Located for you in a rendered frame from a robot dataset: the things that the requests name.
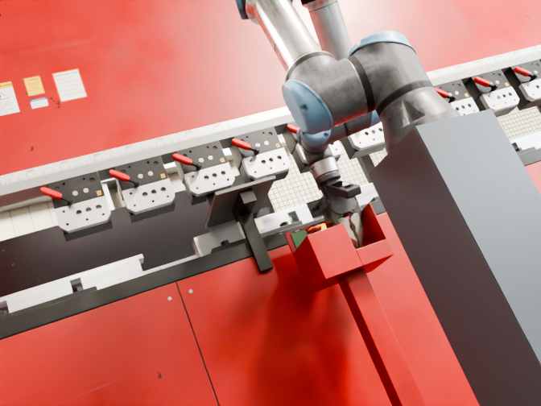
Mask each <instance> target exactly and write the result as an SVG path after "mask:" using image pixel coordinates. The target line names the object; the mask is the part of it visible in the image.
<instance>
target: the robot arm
mask: <svg viewBox="0 0 541 406"><path fill-rule="evenodd" d="M300 1H301V4H302V6H303V7H305V8H307V9H308V12H309V14H310V17H311V20H312V24H313V26H314V29H315V32H316V36H317V39H318V40H319V43H320V47H321V50H322V51H321V50H320V47H319V46H318V44H317V43H316V41H315V40H314V38H313V37H312V35H311V33H310V31H309V30H308V29H307V27H306V26H305V24H304V22H303V20H302V19H301V18H300V16H299V14H298V13H297V11H296V10H295V8H294V7H293V5H292V3H293V0H235V2H236V4H237V8H238V11H239V14H240V16H241V19H243V20H246V19H250V20H251V21H252V22H253V23H256V24H258V25H260V26H261V27H262V29H263V31H264V33H265V35H266V37H267V38H268V40H269V42H270V44H271V46H272V48H273V49H274V51H275V53H276V55H277V57H278V58H279V60H280V62H281V64H282V66H283V68H284V69H285V71H286V73H287V74H286V76H285V83H284V84H283V86H282V94H283V99H284V101H285V103H286V105H287V108H288V110H289V111H290V112H291V116H292V117H293V118H294V120H295V122H296V124H297V125H298V126H299V128H300V129H299V130H298V131H297V133H296V136H297V139H298V143H299V145H300V147H301V149H302V152H303V154H304V157H305V159H306V161H307V163H308V166H309V168H310V171H309V172H310V173H311V174H312V176H313V178H314V181H315V182H316V184H317V188H318V190H321V192H322V194H323V197H324V199H325V201H324V203H323V204H322V205H321V206H320V210H321V213H322V214H323V217H324V220H325V222H326V223H330V222H331V223H332V224H333V225H334V226H337V225H340V224H342V223H344V225H345V228H346V230H347V232H348V234H349V237H350V239H351V241H352V243H353V245H354V246H355V247H356V248H358V247H361V244H362V239H363V226H364V222H363V212H362V209H361V206H360V205H359V204H358V201H355V199H354V197H355V196H357V195H359V194H361V186H360V185H358V184H352V183H349V182H345V181H342V180H339V179H340V178H341V174H340V173H339V171H340V170H339V168H338V166H337V162H336V161H335V158H334V157H333V154H332V151H331V149H330V146H329V144H331V143H335V142H336V141H339V140H341V139H344V138H346V137H348V136H350V135H353V134H356V133H357V132H360V131H363V130H365V129H370V128H371V127H372V126H375V125H377V124H379V123H380V122H382V130H383V136H384V142H385V149H386V153H387V154H388V153H389V152H390V151H391V150H392V149H393V148H394V147H395V146H396V145H397V144H398V143H399V142H400V141H401V140H402V139H403V138H404V137H405V136H406V135H407V134H408V133H409V132H410V131H411V130H412V129H413V128H414V127H415V126H419V125H423V124H426V123H430V122H437V121H440V120H444V119H448V118H454V117H458V116H461V115H460V113H459V112H458V111H457V110H455V109H453V107H452V106H451V105H450V104H449V103H448V102H447V101H445V100H444V99H443V98H442V97H441V96H440V95H439V94H438V93H437V92H436V90H435V88H434V86H433V84H432V83H431V81H430V79H429V77H428V75H427V74H426V72H425V70H424V68H423V66H422V65H421V63H420V61H419V58H418V57H417V55H416V51H415V49H414V48H413V47H412V46H411V45H410V43H409V42H408V40H407V38H406V37H405V36H404V35H403V34H401V33H398V32H397V31H380V32H376V33H373V34H371V35H368V36H366V37H364V38H363V39H361V42H356V43H355V44H354V45H353V46H352V44H351V41H350V38H349V34H348V31H347V28H346V25H345V21H344V19H343V16H342V13H341V8H340V6H339V3H338V1H337V0H300ZM350 214H351V215H350ZM348 216H349V220H348V219H346V217H348ZM349 223H350V224H351V229H350V227H349ZM355 237H356V238H355Z"/></svg>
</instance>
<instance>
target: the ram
mask: <svg viewBox="0 0 541 406"><path fill-rule="evenodd" d="M337 1H338V3H339V6H340V8H341V13H342V16H343V19H344V21H345V25H346V28H347V31H348V34H349V38H350V41H351V44H352V46H353V45H354V44H355V43H356V42H361V39H363V38H364V37H366V36H368V35H371V34H373V33H376V32H380V31H397V32H398V33H401V34H403V35H404V36H405V37H406V38H407V40H408V42H409V43H410V45H411V46H412V47H413V48H414V49H415V51H416V55H417V57H418V58H419V61H420V63H421V65H422V66H423V68H424V70H425V72H426V73H428V72H431V71H435V70H438V69H442V68H447V67H451V66H455V65H458V64H464V63H468V62H471V61H475V60H481V59H485V58H488V57H491V56H497V55H501V54H504V53H508V52H514V51H517V50H521V49H524V48H530V47H534V46H538V45H541V0H337ZM533 60H539V61H540V63H541V52H537V53H534V54H530V55H527V56H521V57H518V58H514V59H511V60H505V61H502V62H498V63H495V64H489V65H486V66H482V67H479V68H473V69H470V70H466V71H463V72H456V73H453V74H449V75H446V76H442V77H437V78H433V79H430V81H431V83H432V84H433V86H434V85H440V84H443V83H447V82H450V81H456V80H460V79H461V81H462V82H463V84H465V82H466V81H467V80H468V79H469V78H470V77H472V76H476V75H479V74H482V73H487V72H491V71H494V70H498V69H501V70H502V72H503V73H504V72H505V71H506V70H507V69H508V68H509V67H510V66H514V65H517V64H523V63H526V62H530V61H533ZM76 68H78V69H79V72H80V75H81V79H82V81H83V84H84V87H85V91H86V93H87V96H88V97H83V98H79V99H75V100H71V101H64V102H60V98H59V95H58V92H57V89H56V85H55V82H54V80H53V76H52V73H58V72H63V71H68V70H72V69H76ZM286 74H287V73H286V71H285V69H284V68H283V66H282V64H281V62H280V60H279V58H278V57H277V55H276V53H275V51H274V49H273V48H272V46H271V44H270V42H269V40H268V38H267V37H266V35H265V33H264V31H263V29H262V27H261V26H260V25H258V24H256V23H253V22H252V21H251V20H250V19H246V20H243V19H241V16H240V14H239V11H238V8H237V4H236V2H235V0H0V84H1V83H5V82H9V81H11V84H12V86H13V89H14V94H15V97H16V100H17V103H18V106H19V111H20V112H16V113H13V114H5V115H1V116H0V176H3V175H6V174H10V173H14V172H20V171H23V170H27V169H30V168H36V167H40V166H44V165H47V164H53V163H56V162H60V161H63V160H70V159H73V158H76V157H80V156H83V155H89V154H93V153H97V152H100V151H106V150H109V149H113V148H116V147H123V146H126V145H130V144H133V143H139V142H142V141H146V140H150V139H156V138H159V137H163V136H166V135H172V134H175V133H180V132H183V131H189V130H192V129H196V128H199V127H203V126H209V125H212V124H216V123H219V122H225V121H229V120H233V119H236V118H242V117H245V116H249V115H252V114H258V113H262V112H266V111H269V110H275V109H278V108H282V107H285V106H287V105H286V103H285V101H284V99H283V94H282V86H283V84H284V83H285V76H286ZM37 76H40V79H41V81H42V85H43V89H44V92H45V93H42V94H38V95H34V96H30V97H28V93H27V88H26V86H25V83H24V79H25V78H29V77H37ZM40 97H46V98H47V102H48V106H43V107H39V108H34V109H32V107H31V102H30V100H31V99H36V98H40ZM294 121H295V120H294V118H293V117H292V116H291V114H288V115H284V116H281V117H277V118H272V119H268V120H265V121H261V122H256V123H252V124H249V125H245V126H239V127H235V128H232V129H228V130H223V131H219V132H216V133H212V134H209V135H203V136H200V137H196V138H193V139H187V140H184V141H180V142H177V143H171V144H168V145H164V146H161V147H155V148H151V149H148V150H145V151H139V152H135V153H131V154H128V155H122V156H119V157H115V158H112V159H106V160H102V161H99V162H96V163H92V164H86V165H83V166H80V167H76V168H70V169H67V170H63V171H60V172H54V173H51V174H47V175H44V176H38V177H35V178H31V179H27V180H21V181H18V182H14V183H11V184H5V185H2V186H0V207H3V206H7V205H12V204H15V203H19V202H22V201H28V200H30V199H34V198H37V197H43V196H46V195H44V194H42V193H41V191H40V189H41V188H42V187H45V188H48V186H47V184H50V183H53V182H56V181H59V180H65V179H68V178H72V177H75V176H81V175H84V174H88V173H91V172H98V175H99V177H100V180H101V181H103V180H108V179H112V178H113V177H112V176H110V175H109V171H110V170H114V167H116V166H119V165H123V164H128V163H132V162H135V161H139V160H144V159H148V158H151V157H155V156H158V155H161V158H162V161H163V164H170V163H174V162H175V161H174V160H173V158H172V156H173V154H175V153H176V151H179V150H183V149H186V148H190V147H195V146H199V145H202V144H206V143H211V142H215V141H218V140H219V141H220V144H221V147H222V149H226V148H230V146H231V142H232V139H233V137H234V136H237V135H243V134H246V133H250V132H253V131H259V130H262V129H266V128H269V127H274V128H275V131H276V133H277V135H281V134H282V133H283V131H284V129H285V127H286V125H287V123H289V122H294Z"/></svg>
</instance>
